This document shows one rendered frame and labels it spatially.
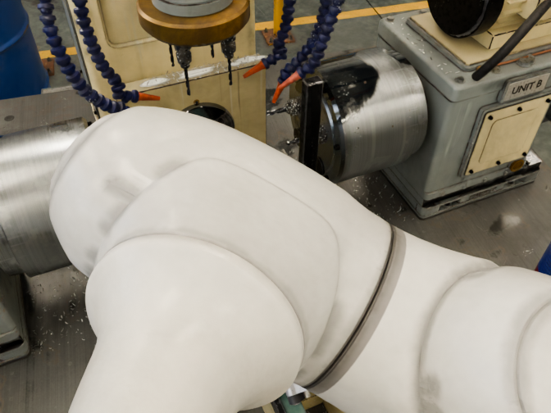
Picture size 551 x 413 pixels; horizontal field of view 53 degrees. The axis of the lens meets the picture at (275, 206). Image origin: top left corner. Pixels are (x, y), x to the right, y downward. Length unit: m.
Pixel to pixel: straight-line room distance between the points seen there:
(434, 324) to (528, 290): 0.04
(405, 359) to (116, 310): 0.13
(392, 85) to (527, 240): 0.50
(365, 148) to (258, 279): 0.86
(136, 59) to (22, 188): 0.39
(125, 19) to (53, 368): 0.67
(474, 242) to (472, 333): 1.06
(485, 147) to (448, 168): 0.09
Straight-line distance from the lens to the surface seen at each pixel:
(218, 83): 1.12
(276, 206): 0.25
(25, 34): 2.60
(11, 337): 1.11
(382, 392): 0.28
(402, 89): 1.10
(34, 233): 0.95
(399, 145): 1.11
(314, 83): 0.89
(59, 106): 1.70
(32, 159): 0.96
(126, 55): 1.18
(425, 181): 1.25
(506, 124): 1.24
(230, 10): 0.91
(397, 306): 0.27
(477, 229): 1.34
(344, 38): 3.54
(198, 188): 0.24
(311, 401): 1.01
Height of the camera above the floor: 1.75
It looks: 47 degrees down
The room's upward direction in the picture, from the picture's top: straight up
